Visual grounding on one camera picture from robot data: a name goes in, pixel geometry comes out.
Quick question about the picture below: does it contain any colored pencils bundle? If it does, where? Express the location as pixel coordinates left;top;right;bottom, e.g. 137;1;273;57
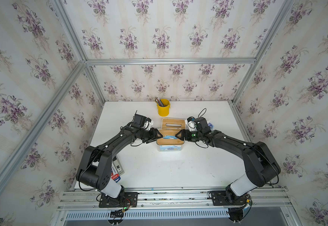
155;97;166;107

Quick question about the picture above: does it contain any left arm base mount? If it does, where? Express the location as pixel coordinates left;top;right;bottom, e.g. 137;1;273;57
97;191;139;224

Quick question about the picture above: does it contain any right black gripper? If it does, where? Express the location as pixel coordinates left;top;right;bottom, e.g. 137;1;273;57
173;129;202;141

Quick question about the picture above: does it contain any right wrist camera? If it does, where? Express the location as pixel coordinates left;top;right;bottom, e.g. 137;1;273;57
186;116;196;131

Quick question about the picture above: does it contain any clear plastic tissue box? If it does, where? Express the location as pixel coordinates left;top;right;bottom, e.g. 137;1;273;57
156;135;186;152

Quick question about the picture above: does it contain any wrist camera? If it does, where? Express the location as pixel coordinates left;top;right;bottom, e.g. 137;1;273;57
144;118;154;131
186;116;196;131

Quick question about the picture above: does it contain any white box with bamboo lid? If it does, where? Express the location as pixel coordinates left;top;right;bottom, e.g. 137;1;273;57
162;118;186;130

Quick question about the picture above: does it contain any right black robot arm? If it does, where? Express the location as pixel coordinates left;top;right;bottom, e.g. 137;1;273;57
175;117;281;203

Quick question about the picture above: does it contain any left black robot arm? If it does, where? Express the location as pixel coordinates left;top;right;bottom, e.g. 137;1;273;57
76;114;163;199

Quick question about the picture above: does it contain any bamboo tissue box lid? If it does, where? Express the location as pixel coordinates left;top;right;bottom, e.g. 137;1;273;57
156;129;185;146

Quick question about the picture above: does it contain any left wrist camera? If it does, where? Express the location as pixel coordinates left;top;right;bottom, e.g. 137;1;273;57
144;118;154;131

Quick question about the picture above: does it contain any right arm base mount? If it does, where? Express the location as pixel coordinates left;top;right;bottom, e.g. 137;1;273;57
208;189;253;224

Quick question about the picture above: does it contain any yellow metal pen bucket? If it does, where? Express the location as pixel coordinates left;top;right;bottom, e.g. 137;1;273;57
157;99;170;117

